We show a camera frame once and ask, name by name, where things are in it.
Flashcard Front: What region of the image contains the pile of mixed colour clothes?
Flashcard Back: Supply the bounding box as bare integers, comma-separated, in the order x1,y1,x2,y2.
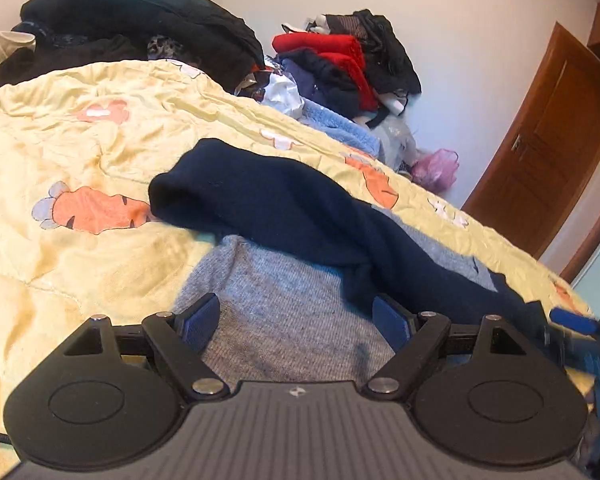
235,9,423,128

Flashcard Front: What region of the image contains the white cloth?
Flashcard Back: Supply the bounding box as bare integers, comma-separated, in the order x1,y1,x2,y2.
0,0,36,92

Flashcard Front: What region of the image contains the light blue fleece blanket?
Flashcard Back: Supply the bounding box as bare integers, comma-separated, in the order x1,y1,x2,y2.
298,99,382,161

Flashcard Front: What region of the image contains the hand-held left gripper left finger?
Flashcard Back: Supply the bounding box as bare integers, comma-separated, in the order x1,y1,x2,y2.
59,293,231,402

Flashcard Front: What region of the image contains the pile of black clothes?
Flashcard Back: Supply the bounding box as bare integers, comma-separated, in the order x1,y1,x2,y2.
0,0,265,95

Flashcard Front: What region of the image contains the grey and navy sweater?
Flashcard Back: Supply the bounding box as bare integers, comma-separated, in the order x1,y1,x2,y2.
149,138,556,386

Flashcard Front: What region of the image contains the yellow carrot print blanket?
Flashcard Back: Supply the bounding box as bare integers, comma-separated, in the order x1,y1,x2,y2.
0,59,597,480

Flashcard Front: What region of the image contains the clear plastic bag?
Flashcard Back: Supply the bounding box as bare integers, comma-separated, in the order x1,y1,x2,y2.
373,114,420,173

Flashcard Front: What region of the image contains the pink plastic bag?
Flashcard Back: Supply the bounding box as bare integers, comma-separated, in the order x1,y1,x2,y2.
411,148,461,192

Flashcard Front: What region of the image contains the brown wooden door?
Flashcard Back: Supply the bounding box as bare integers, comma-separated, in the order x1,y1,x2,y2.
461,21,600,261

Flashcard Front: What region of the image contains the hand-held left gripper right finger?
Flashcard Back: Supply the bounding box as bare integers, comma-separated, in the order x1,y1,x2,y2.
363,295,534,402

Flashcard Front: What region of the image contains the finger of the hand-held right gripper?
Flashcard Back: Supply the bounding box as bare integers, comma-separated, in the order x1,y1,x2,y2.
549,307,600,335

